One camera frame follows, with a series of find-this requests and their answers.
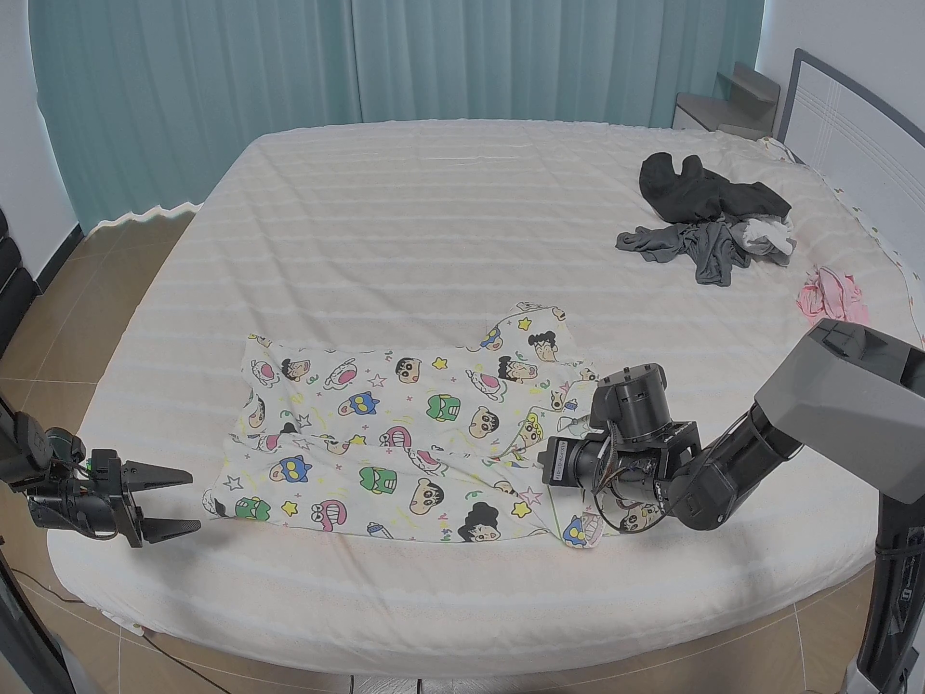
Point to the pink garment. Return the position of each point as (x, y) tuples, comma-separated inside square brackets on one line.
[(831, 301)]

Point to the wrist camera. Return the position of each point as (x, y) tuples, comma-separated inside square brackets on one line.
[(601, 405), (66, 447)]

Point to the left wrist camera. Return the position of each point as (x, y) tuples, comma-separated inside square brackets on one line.
[(66, 447)]

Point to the grey bedside table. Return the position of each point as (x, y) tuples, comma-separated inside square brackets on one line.
[(722, 109)]

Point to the black garment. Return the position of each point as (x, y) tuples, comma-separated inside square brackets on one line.
[(686, 189)]

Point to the dark grey garment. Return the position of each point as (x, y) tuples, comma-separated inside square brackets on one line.
[(712, 250)]

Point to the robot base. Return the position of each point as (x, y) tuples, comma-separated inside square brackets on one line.
[(860, 676)]

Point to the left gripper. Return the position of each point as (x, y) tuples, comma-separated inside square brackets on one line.
[(108, 503)]

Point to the white printed pyjama top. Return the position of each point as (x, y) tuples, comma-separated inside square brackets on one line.
[(405, 445)]

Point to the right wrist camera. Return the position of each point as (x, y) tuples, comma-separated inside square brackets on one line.
[(601, 405)]

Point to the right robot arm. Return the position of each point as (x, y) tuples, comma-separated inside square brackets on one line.
[(838, 402)]

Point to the blue-green curtain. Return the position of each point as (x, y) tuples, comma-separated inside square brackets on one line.
[(542, 33), (195, 84)]

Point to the bed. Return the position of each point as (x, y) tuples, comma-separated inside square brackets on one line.
[(433, 243)]

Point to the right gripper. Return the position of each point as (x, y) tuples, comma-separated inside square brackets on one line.
[(585, 463)]

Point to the white garment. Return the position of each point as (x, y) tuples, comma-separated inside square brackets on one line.
[(770, 236)]

